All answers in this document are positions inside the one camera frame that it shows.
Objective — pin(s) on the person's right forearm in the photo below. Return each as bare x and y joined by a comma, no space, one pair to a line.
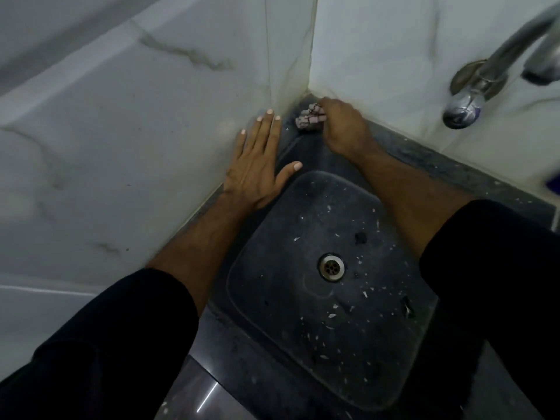
415,196

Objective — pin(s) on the person's left forearm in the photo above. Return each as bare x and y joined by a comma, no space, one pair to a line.
199,244

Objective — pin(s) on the black right sleeve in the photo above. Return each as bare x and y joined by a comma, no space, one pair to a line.
496,279

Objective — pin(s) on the blue object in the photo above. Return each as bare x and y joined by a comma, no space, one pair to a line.
554,181

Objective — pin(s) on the person's left thumb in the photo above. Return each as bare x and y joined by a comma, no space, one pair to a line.
290,169

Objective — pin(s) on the person's left middle finger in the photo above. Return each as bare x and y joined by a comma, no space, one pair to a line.
265,126

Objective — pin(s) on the person's left hand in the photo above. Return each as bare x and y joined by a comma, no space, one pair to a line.
253,172

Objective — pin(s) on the metal sink drain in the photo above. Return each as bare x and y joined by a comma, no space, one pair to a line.
331,267

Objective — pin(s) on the black stone sink basin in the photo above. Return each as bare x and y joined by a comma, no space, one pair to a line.
326,284

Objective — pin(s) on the chrome wall faucet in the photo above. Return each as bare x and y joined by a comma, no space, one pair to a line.
498,65

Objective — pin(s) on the black left sleeve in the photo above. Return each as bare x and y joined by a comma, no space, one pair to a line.
100,349

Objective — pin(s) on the black sleeve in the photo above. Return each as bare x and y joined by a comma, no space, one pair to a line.
100,349
496,279

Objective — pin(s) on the person's left little finger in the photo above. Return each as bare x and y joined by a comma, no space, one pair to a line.
240,143

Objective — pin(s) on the person's right hand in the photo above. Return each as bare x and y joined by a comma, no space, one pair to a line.
345,126

